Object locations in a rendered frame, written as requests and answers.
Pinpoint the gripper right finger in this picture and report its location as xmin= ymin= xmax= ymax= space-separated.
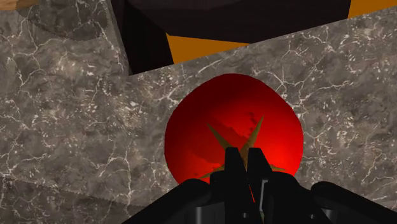
xmin=247 ymin=147 xmax=397 ymax=224

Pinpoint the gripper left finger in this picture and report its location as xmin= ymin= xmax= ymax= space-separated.
xmin=122 ymin=146 xmax=253 ymax=224

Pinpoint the red tomato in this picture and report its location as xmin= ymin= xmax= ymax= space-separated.
xmin=164 ymin=73 xmax=304 ymax=186

